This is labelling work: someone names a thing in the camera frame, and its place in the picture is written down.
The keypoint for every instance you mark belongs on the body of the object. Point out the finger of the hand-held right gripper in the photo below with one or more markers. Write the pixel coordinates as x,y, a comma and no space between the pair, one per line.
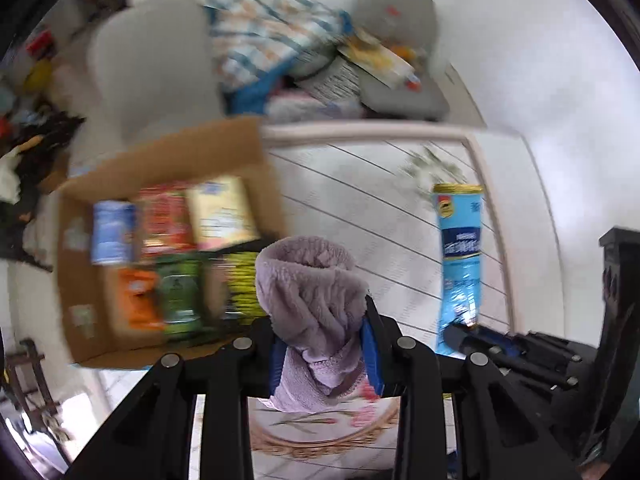
500,334
525,360

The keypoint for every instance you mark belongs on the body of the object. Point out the orange snack packet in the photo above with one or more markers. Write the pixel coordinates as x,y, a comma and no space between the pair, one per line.
140,297

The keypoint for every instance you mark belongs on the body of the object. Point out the purple fleece cloth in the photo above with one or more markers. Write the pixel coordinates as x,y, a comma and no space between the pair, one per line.
310,300

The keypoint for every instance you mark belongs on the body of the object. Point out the dark patterned cloth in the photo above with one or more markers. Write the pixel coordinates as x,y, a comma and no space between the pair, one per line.
332,80

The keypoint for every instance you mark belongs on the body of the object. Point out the long blue packet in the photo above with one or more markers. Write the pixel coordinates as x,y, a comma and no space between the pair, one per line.
460,240

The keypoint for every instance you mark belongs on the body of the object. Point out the dark wooden frame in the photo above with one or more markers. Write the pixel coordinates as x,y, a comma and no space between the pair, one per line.
30,390

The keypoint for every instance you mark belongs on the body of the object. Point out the grey chair with rounded back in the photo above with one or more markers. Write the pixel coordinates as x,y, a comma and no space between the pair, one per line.
150,60

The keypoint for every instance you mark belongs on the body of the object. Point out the red snack packet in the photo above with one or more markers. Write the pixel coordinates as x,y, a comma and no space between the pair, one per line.
165,220

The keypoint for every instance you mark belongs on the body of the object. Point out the yellow-green packet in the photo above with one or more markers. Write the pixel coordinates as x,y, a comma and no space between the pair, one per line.
242,280

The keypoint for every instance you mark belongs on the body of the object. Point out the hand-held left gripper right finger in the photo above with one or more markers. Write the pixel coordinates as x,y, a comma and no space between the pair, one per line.
372,362

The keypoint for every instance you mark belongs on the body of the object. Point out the green snack packet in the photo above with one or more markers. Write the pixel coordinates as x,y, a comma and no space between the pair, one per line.
180,295

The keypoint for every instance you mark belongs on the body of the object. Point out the yellow white bag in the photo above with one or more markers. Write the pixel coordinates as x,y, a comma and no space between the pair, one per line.
375,57

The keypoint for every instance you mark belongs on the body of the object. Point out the plaid blanket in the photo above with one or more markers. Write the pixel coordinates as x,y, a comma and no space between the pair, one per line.
260,30

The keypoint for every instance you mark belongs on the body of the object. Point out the pale yellow tissue packet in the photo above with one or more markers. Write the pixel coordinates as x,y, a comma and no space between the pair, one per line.
222,212

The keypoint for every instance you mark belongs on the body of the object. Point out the cardboard box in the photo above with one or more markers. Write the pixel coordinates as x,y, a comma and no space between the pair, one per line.
200,150

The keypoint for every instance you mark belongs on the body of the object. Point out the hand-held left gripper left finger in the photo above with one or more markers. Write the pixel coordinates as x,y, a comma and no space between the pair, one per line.
277,365

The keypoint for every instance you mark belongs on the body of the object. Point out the blue face mask packet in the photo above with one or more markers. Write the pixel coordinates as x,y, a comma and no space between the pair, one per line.
112,232

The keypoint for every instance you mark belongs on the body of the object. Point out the black folded frame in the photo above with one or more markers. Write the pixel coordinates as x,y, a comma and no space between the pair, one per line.
40,145

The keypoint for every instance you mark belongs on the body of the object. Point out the white goose plush toy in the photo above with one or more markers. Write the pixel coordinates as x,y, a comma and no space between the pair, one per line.
7,175

